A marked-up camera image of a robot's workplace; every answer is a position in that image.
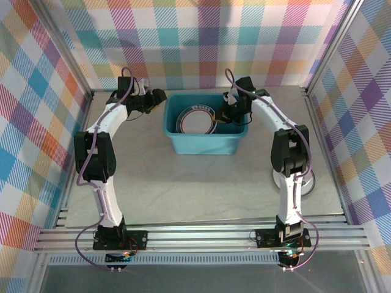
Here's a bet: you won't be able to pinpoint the teal plastic bin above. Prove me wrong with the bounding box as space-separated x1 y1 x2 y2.
163 93 249 156

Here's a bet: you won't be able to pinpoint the white plate red characters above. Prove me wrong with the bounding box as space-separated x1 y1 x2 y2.
272 168 316 197

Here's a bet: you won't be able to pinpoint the black controller board green light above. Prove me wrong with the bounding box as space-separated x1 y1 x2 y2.
279 250 302 269

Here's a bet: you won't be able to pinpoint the blue controller board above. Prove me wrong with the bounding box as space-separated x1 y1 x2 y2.
105 251 134 265

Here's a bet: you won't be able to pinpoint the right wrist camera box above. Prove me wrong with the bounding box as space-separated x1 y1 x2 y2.
222 90 239 104

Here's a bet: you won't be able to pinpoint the aluminium frame post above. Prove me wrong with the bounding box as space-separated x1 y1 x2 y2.
304 0 367 94
30 0 94 98

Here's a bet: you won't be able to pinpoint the wide aluminium base rail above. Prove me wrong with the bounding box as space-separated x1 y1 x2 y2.
32 222 373 253

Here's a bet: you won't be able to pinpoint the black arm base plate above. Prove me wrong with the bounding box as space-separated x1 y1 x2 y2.
254 228 312 250
92 229 150 251

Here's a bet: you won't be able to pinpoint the slotted grey cable duct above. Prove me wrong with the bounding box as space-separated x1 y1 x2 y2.
48 255 282 266

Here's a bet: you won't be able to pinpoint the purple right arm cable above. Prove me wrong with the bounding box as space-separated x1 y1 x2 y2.
225 68 321 271

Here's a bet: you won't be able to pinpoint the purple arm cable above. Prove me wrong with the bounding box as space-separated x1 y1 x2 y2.
75 67 137 272
225 68 321 271

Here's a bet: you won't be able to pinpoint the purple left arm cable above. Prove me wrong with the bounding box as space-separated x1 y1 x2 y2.
75 67 137 272

